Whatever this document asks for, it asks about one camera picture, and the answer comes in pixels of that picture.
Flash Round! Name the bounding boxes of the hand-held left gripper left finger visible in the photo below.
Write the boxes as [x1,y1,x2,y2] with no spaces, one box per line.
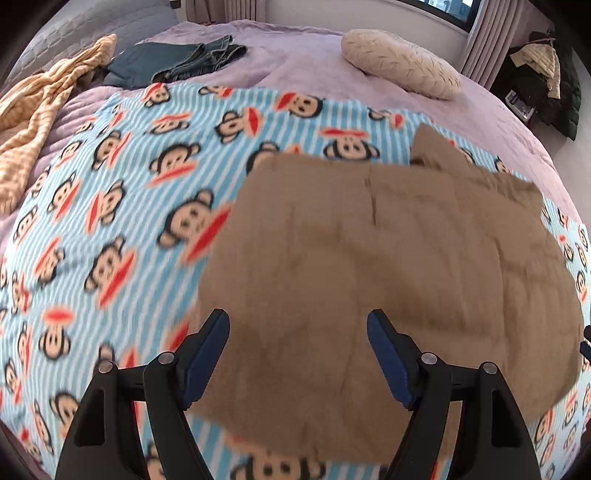
[55,308,231,480]

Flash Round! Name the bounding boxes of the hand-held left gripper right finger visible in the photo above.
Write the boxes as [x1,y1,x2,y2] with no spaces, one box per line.
[366,309,542,480]

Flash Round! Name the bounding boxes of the tan padded jacket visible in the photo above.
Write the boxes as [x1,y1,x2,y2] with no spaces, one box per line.
[187,122,585,467]

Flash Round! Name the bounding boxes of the monkey print striped blanket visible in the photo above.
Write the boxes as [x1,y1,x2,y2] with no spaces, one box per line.
[0,82,591,480]

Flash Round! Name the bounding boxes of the hanging black coat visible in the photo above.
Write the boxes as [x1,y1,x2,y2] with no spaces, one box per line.
[493,31,583,142]

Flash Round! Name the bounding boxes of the small grey box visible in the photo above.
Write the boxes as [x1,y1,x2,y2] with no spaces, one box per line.
[505,89,537,121]

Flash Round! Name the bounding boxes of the hanging beige down jacket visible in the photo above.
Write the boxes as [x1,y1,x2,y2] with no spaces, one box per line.
[509,43,562,99]

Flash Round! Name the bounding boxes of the round cream cushion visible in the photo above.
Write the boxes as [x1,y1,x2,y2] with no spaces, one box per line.
[341,28,462,101]

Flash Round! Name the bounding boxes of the yellow striped garment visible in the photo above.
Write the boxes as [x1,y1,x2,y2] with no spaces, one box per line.
[0,33,118,215]

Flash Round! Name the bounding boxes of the dark blue jeans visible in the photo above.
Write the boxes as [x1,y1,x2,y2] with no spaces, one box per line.
[102,35,247,90]

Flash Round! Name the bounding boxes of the purple bedspread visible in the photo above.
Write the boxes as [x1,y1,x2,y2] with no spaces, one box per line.
[0,18,585,232]

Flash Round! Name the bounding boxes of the grey curtain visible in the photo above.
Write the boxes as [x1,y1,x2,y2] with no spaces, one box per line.
[223,0,259,23]
[459,0,516,88]

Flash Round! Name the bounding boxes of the grey padded headboard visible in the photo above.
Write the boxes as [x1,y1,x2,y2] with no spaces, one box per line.
[13,0,182,80]

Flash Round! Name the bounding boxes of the dark framed window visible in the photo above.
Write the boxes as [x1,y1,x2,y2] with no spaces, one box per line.
[414,0,482,34]

